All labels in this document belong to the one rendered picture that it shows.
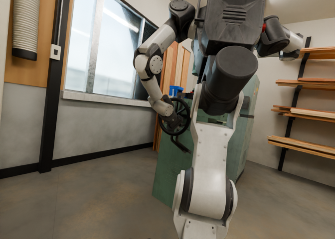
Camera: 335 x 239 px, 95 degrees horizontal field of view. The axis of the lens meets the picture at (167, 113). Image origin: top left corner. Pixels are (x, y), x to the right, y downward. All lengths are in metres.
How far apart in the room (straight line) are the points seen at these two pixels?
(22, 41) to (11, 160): 1.06
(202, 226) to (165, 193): 0.95
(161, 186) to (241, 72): 1.30
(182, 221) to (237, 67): 0.52
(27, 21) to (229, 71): 1.61
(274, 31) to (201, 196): 0.75
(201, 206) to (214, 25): 0.60
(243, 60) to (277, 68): 3.21
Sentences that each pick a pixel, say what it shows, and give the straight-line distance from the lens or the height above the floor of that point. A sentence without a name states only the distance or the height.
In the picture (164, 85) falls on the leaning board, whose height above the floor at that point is 1.20.
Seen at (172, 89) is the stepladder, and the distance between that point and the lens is 2.23.
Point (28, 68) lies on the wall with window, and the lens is 1.91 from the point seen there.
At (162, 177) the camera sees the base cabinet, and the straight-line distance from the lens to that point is 1.52.
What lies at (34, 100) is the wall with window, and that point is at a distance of 1.94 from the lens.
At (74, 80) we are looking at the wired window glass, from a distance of 2.11.
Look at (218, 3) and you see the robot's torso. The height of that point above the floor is 1.29.
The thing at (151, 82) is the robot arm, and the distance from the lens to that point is 0.73.
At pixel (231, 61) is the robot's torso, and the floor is 1.04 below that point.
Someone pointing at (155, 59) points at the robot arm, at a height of 1.07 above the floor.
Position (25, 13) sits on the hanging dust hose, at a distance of 1.79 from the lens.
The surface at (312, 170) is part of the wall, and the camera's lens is 3.69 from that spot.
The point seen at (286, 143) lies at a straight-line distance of 3.17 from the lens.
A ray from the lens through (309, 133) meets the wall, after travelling 3.59.
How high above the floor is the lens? 0.91
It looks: 4 degrees down
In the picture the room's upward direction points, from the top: 9 degrees clockwise
